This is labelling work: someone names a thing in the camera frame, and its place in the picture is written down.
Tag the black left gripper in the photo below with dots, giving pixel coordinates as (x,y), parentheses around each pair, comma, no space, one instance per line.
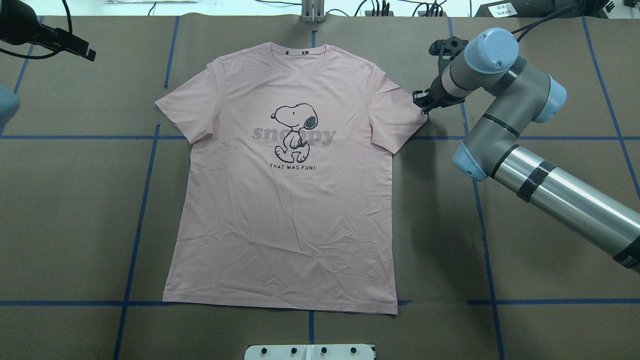
(31,28)

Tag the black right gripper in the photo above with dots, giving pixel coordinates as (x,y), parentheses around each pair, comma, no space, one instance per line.
(436,92)

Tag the pink Snoopy t-shirt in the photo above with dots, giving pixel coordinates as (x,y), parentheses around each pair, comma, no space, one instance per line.
(288,202)

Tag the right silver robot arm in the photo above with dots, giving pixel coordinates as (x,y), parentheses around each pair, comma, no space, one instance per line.
(522,95)

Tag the aluminium frame post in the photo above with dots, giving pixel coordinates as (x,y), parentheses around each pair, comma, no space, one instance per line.
(313,11)

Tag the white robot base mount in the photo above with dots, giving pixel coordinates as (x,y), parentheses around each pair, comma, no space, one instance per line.
(356,351)

